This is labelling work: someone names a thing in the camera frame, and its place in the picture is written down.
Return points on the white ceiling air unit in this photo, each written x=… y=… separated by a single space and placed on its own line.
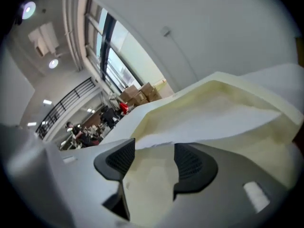
x=44 y=40

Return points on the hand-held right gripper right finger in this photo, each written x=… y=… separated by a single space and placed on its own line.
x=228 y=172

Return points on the large glass window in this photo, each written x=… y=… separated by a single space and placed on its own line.
x=118 y=56

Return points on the stack of cardboard boxes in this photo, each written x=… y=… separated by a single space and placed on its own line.
x=140 y=95

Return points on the black metal railing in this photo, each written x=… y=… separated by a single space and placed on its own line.
x=64 y=104

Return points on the red bag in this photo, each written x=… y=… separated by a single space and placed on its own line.
x=123 y=107

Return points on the cream plastic tray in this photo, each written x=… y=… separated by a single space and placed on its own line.
x=237 y=96

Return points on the white wall conduit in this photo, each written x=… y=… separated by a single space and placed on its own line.
x=184 y=56

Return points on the round ceiling light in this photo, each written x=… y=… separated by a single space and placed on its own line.
x=28 y=9
x=53 y=63

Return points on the grey wall junction box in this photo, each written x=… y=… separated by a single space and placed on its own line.
x=166 y=30

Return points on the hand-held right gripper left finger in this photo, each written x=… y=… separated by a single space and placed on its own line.
x=59 y=186

